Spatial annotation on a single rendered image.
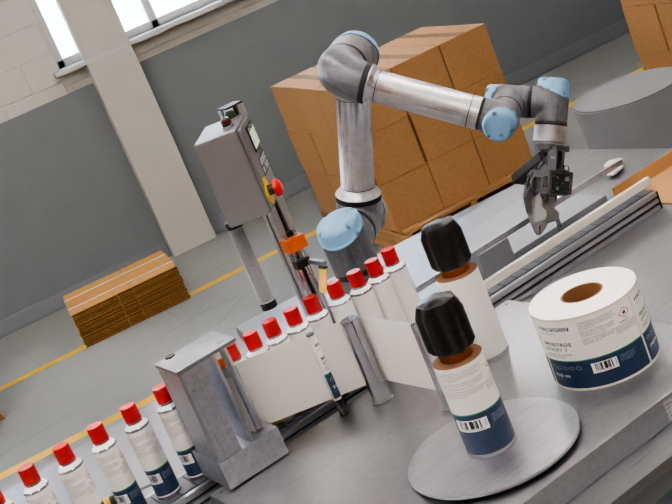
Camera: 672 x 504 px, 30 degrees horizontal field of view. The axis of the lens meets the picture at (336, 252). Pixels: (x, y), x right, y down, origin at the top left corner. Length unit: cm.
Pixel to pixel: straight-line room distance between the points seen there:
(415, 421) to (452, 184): 389
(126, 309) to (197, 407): 463
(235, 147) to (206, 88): 555
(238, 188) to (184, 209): 545
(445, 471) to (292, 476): 36
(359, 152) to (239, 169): 58
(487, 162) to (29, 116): 299
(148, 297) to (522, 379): 476
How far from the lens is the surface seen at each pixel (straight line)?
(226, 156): 256
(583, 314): 222
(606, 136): 509
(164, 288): 701
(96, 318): 699
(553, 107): 294
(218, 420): 242
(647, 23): 667
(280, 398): 255
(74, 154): 796
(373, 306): 269
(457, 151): 623
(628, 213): 309
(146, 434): 251
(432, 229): 244
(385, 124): 606
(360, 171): 310
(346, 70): 288
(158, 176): 796
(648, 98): 503
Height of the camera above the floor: 189
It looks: 16 degrees down
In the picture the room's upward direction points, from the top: 23 degrees counter-clockwise
